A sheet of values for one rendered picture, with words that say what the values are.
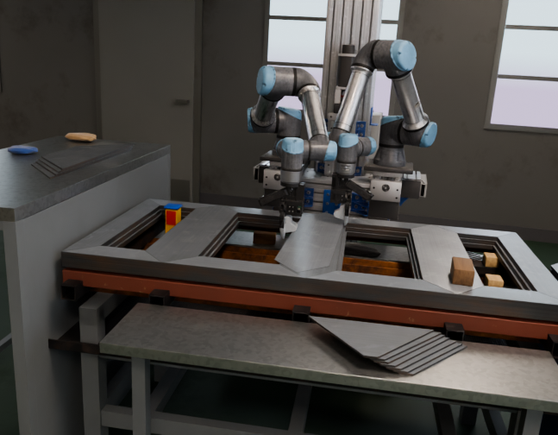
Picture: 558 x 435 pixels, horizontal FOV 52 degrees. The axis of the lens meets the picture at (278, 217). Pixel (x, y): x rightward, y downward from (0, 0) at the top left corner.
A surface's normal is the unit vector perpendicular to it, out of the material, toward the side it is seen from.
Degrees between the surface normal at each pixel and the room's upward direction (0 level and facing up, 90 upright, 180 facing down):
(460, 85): 90
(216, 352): 0
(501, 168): 90
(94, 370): 90
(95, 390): 90
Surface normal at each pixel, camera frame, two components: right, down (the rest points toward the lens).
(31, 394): 0.99, 0.09
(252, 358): 0.05, -0.96
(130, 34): -0.22, 0.25
